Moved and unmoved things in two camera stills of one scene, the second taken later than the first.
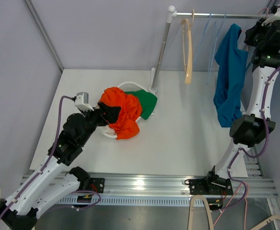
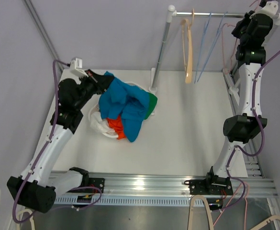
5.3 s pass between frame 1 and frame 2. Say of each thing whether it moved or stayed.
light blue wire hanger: moved
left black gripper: moved
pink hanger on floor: stayed
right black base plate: stayed
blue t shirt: moved
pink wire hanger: moved
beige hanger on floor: stayed
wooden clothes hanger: stayed
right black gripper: moved
